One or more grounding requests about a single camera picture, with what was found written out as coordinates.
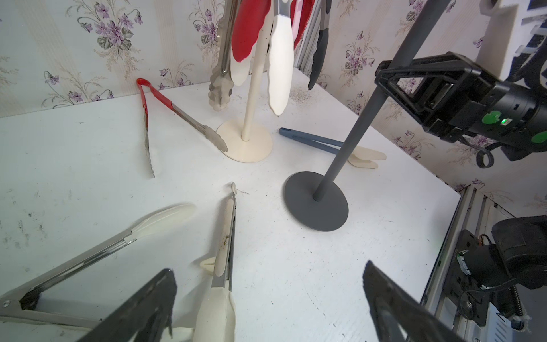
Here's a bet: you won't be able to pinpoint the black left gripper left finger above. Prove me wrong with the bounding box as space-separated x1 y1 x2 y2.
80 269 177 341

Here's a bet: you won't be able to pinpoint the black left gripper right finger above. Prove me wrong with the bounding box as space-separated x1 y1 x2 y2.
363 261 462 342

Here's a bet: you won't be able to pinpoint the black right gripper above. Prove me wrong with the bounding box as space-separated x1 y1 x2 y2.
375 52 512 143

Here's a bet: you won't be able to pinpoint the black silicone tip tongs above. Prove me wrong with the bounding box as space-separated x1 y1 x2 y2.
308 0 332 91

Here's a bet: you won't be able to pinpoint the dark grey utensil rack stand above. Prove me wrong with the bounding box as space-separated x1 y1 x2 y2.
283 0 453 232

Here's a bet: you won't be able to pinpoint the red silicone tip tongs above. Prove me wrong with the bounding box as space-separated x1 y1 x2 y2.
231 0 315 63

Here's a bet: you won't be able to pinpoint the steel tongs red handle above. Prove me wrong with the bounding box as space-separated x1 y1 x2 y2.
136 78 229 177
208 0 240 111

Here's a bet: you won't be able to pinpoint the steel tongs white ring large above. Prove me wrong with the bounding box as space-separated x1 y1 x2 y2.
230 1 293 116

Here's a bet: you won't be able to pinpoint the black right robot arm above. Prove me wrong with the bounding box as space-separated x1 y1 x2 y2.
375 24 546 168

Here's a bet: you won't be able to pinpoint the steel tongs cream silicone tips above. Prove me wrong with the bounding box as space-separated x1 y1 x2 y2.
162 182 239 342

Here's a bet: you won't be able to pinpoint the steel tongs white tips open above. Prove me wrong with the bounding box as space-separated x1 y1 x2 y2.
1 203 197 329

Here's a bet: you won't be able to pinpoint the cream utensil rack stand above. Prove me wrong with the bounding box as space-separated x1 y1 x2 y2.
217 13 273 163

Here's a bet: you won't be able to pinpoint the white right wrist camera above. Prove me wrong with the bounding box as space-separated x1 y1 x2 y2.
477 0 546 79

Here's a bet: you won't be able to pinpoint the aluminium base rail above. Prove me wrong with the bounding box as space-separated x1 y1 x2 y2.
421 185 517 341

